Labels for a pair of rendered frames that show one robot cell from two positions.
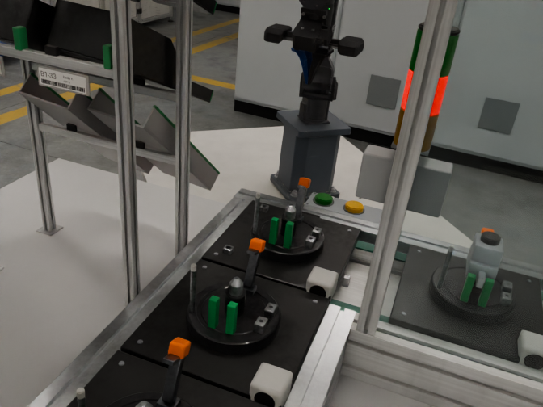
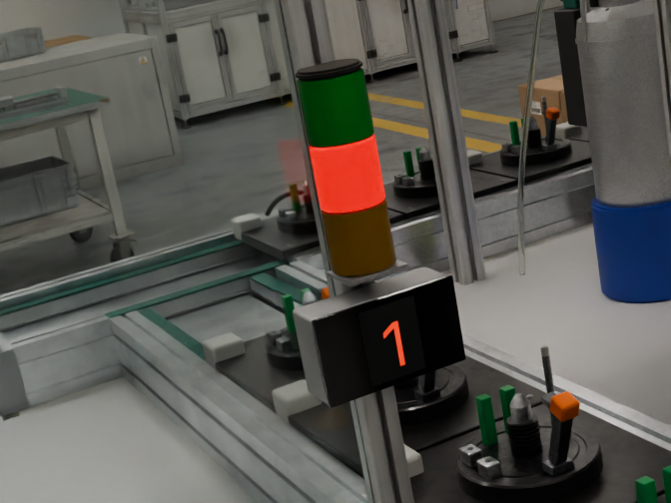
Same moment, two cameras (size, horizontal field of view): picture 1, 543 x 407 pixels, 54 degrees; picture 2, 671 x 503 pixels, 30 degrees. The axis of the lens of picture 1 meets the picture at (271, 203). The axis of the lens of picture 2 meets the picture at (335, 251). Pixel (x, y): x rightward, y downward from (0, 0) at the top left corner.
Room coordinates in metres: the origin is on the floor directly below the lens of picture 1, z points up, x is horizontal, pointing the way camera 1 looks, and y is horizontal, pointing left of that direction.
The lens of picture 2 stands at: (1.36, -0.79, 1.54)
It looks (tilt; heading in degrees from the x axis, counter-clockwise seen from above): 16 degrees down; 139
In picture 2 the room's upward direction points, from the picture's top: 11 degrees counter-clockwise
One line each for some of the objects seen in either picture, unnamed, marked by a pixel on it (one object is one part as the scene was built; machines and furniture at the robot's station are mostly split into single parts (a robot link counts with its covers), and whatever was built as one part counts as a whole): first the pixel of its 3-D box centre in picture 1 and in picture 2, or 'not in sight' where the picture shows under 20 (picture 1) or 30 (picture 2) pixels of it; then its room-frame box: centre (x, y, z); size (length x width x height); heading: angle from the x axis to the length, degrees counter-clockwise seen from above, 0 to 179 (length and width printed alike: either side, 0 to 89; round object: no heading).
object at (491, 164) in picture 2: not in sight; (532, 135); (-0.19, 1.11, 1.01); 0.24 x 0.24 x 0.13; 72
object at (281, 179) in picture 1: (308, 155); not in sight; (1.30, -0.08, 0.96); 0.15 x 0.15 x 0.20; 25
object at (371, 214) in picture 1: (351, 220); not in sight; (1.03, -0.18, 0.93); 0.21 x 0.07 x 0.06; 72
